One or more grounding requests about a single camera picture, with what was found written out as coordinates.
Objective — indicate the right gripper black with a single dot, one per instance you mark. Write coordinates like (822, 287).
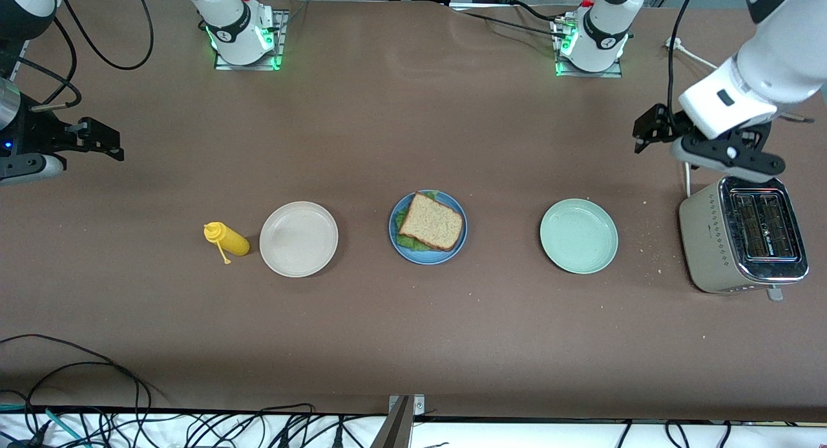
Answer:
(33, 136)

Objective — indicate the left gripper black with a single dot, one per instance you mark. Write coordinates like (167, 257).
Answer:
(660, 126)

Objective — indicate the yellow squeeze bottle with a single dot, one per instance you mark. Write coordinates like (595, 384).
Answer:
(236, 243)

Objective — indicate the brown bread slice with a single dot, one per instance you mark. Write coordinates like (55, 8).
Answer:
(433, 223)

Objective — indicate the green lettuce leaf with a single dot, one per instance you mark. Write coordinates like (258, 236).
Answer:
(406, 241)

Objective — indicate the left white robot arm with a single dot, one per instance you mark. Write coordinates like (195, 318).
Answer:
(601, 41)

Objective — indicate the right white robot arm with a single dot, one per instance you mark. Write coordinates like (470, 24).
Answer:
(236, 28)

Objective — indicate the pale green round plate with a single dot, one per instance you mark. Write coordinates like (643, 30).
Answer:
(579, 236)

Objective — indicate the cream round plate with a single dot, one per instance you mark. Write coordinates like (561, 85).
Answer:
(298, 239)

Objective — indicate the blue round plate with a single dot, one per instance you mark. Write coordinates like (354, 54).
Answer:
(426, 259)

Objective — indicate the beige metal toaster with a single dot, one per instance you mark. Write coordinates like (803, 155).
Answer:
(711, 241)

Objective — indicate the brown table cover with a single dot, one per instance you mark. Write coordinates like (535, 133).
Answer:
(413, 338)

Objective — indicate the dark metal bar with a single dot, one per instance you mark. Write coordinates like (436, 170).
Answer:
(394, 432)

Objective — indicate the aluminium frame profile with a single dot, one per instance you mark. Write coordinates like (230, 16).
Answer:
(24, 50)

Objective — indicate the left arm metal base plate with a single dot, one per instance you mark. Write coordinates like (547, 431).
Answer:
(591, 74)

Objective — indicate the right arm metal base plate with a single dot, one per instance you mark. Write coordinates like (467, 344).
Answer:
(282, 28)

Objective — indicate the silver metal bracket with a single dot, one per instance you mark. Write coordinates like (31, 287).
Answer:
(420, 406)

